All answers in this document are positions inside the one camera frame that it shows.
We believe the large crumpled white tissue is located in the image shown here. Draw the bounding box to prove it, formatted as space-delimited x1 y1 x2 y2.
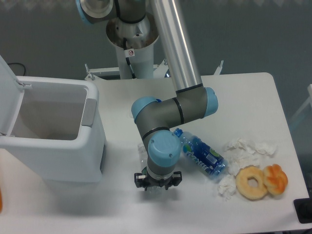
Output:
223 138 277 176

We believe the orange twisted bread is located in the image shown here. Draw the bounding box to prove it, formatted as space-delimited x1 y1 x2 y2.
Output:
263 164 288 195

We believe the clear bottle green label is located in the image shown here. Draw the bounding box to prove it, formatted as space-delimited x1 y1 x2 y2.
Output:
136 143 164 196

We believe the white frame at right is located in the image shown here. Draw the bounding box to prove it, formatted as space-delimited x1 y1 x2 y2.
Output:
289 84 312 132

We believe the ring donut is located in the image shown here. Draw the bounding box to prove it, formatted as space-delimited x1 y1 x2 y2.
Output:
235 166 268 200

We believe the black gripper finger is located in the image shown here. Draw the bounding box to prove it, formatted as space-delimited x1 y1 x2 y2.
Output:
134 173 148 191
165 171 182 190

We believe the small crumpled white tissue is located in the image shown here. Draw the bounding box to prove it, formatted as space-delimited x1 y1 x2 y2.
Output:
217 175 236 201

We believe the blue plastic bottle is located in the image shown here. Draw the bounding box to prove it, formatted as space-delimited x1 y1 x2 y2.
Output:
173 128 228 179

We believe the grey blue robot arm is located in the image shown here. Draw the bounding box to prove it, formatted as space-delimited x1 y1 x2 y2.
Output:
76 0 218 189

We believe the black device at edge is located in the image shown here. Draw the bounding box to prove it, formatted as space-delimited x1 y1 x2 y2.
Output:
293 198 312 224

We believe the white open trash bin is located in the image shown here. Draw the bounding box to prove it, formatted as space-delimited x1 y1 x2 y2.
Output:
0 60 106 182

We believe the orange object at edge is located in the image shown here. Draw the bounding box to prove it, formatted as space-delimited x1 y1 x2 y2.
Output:
0 188 3 213

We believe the black cable on floor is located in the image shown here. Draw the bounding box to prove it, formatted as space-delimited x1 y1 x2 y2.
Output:
7 62 26 76

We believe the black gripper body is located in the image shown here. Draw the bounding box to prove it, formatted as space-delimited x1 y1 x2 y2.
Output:
145 173 173 189

